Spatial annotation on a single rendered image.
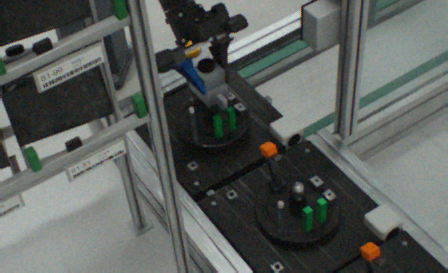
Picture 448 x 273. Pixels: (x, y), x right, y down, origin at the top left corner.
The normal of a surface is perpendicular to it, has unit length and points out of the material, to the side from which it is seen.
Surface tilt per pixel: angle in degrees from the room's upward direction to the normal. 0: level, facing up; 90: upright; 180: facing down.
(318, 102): 0
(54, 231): 0
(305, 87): 0
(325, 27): 90
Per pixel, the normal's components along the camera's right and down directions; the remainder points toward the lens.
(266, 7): -0.12, -0.67
